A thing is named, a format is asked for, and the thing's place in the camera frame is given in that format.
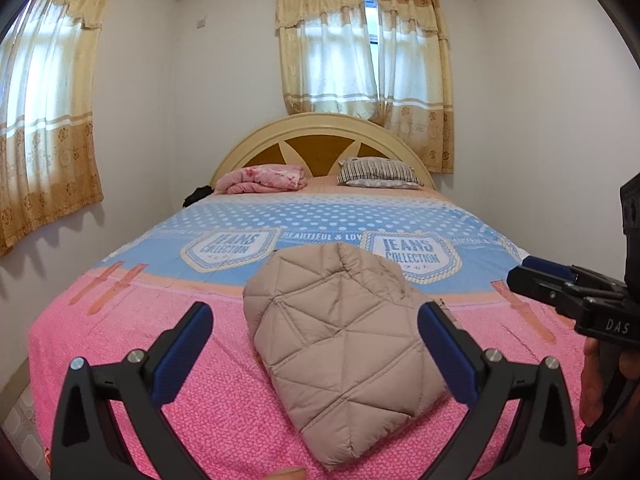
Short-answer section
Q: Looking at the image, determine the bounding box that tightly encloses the black cloth bundle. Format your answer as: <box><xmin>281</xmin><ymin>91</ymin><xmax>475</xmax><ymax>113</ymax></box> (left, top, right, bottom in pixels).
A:
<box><xmin>182</xmin><ymin>186</ymin><xmax>216</xmax><ymax>209</ymax></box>

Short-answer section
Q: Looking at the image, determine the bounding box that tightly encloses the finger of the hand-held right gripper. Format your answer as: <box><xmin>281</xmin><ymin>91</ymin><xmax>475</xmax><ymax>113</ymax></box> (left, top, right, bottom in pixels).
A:
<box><xmin>506</xmin><ymin>266</ymin><xmax>576</xmax><ymax>318</ymax></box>
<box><xmin>522</xmin><ymin>255</ymin><xmax>590</xmax><ymax>282</ymax></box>

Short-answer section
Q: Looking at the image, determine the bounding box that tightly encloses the wide yellow sheer curtain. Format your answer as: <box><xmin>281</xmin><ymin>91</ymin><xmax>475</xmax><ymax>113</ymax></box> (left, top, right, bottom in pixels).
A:
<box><xmin>0</xmin><ymin>0</ymin><xmax>117</xmax><ymax>257</ymax></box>

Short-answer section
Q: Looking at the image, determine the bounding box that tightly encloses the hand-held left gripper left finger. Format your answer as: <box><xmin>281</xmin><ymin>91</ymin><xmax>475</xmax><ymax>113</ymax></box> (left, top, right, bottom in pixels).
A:
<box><xmin>50</xmin><ymin>301</ymin><xmax>215</xmax><ymax>480</ymax></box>

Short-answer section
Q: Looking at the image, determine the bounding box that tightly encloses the long yellow curtain panel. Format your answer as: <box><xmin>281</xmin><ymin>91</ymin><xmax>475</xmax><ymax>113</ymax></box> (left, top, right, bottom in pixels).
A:
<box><xmin>372</xmin><ymin>0</ymin><xmax>455</xmax><ymax>175</ymax></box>

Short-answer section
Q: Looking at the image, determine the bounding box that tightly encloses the short yellow curtain panel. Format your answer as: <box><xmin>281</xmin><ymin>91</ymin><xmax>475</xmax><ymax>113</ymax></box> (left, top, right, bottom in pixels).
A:
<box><xmin>275</xmin><ymin>0</ymin><xmax>380</xmax><ymax>122</ymax></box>

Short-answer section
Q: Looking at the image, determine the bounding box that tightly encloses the person's right hand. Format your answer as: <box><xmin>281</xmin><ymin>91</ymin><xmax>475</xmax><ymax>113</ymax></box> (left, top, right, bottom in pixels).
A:
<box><xmin>580</xmin><ymin>337</ymin><xmax>626</xmax><ymax>428</ymax></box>

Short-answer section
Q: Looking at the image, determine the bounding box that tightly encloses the cream arched bed headboard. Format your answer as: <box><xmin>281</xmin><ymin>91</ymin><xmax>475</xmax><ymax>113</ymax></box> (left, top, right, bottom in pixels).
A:
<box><xmin>211</xmin><ymin>112</ymin><xmax>435</xmax><ymax>193</ymax></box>

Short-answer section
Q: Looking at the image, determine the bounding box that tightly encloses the pink floral folded blanket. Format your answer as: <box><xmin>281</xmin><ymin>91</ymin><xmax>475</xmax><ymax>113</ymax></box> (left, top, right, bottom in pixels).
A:
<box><xmin>214</xmin><ymin>162</ymin><xmax>307</xmax><ymax>196</ymax></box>

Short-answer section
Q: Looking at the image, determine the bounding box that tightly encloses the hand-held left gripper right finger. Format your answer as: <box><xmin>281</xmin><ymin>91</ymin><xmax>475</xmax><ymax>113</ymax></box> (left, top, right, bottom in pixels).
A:
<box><xmin>417</xmin><ymin>301</ymin><xmax>583</xmax><ymax>480</ymax></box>

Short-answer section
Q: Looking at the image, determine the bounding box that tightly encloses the blue pink printed bed sheet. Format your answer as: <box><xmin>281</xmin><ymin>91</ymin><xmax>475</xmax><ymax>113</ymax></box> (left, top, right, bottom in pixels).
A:
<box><xmin>27</xmin><ymin>187</ymin><xmax>601</xmax><ymax>480</ymax></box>

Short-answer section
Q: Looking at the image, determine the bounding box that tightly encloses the beige quilted puffer jacket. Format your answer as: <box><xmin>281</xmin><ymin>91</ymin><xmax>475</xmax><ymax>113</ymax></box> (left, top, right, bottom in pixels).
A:
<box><xmin>242</xmin><ymin>241</ymin><xmax>456</xmax><ymax>472</ymax></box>

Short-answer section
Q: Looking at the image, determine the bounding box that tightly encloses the striped dotted pillow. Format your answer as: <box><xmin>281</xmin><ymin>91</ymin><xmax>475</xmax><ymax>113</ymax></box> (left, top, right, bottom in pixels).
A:
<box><xmin>337</xmin><ymin>156</ymin><xmax>425</xmax><ymax>188</ymax></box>

